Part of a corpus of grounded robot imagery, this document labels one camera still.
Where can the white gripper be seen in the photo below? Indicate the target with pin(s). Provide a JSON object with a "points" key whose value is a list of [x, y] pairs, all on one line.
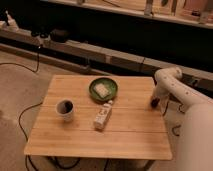
{"points": [[161, 94]]}

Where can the red pepper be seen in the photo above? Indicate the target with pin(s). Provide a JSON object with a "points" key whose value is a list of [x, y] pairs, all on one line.
{"points": [[154, 105]]}

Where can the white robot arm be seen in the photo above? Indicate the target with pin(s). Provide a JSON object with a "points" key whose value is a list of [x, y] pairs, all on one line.
{"points": [[195, 144]]}

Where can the wooden table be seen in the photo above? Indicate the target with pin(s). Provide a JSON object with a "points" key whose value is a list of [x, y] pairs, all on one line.
{"points": [[71, 124]]}

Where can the green plate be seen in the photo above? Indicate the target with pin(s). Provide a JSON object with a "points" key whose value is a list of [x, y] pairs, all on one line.
{"points": [[109, 83]]}

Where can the white sponge on plate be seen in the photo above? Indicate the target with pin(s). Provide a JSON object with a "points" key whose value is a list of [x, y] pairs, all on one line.
{"points": [[101, 90]]}

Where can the white mug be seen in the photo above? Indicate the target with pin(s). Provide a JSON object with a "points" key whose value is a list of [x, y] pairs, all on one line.
{"points": [[65, 109]]}

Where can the black device on ledge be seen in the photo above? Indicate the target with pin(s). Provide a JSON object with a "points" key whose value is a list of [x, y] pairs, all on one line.
{"points": [[59, 35]]}

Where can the white spray bottle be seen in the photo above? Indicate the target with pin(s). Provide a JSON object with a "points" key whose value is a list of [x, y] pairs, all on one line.
{"points": [[12, 23]]}

